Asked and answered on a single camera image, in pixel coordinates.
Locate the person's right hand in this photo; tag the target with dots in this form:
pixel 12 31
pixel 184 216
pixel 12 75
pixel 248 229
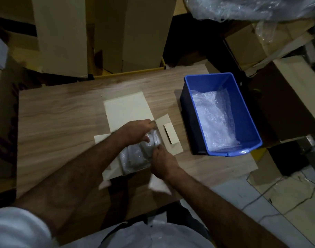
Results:
pixel 164 164

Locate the person's left hand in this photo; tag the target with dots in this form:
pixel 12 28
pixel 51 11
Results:
pixel 135 131

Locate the person's right fingers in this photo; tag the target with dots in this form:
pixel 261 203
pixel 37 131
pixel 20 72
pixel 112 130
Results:
pixel 157 152

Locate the person's left thumb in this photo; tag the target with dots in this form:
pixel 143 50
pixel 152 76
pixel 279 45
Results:
pixel 146 138

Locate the bubble-wrapped item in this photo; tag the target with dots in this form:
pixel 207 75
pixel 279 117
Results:
pixel 136 157

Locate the person's left forearm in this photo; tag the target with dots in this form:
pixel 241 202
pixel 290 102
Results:
pixel 74 175

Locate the person's right forearm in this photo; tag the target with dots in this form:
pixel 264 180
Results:
pixel 219 211

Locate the open beige cardboard box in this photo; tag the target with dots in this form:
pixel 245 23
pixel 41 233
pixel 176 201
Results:
pixel 127 108

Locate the bubble wrap sheet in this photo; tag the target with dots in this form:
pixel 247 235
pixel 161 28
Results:
pixel 217 118

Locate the blue plastic bin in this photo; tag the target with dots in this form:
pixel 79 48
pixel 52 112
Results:
pixel 246 118

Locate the tall beige cardboard box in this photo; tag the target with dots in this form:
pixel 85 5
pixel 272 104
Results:
pixel 60 36
pixel 147 33
pixel 108 33

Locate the black bag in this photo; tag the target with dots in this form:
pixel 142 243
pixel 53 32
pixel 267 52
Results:
pixel 286 157

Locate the large brown cardboard box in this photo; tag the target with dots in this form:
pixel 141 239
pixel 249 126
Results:
pixel 289 100

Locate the printed brown cardboard box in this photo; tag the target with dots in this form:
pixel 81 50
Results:
pixel 4 126

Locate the person's white shirt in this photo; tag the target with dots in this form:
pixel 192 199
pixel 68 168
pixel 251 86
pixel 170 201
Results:
pixel 20 229

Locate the clear plastic wrap bundle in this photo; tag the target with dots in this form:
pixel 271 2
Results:
pixel 250 6

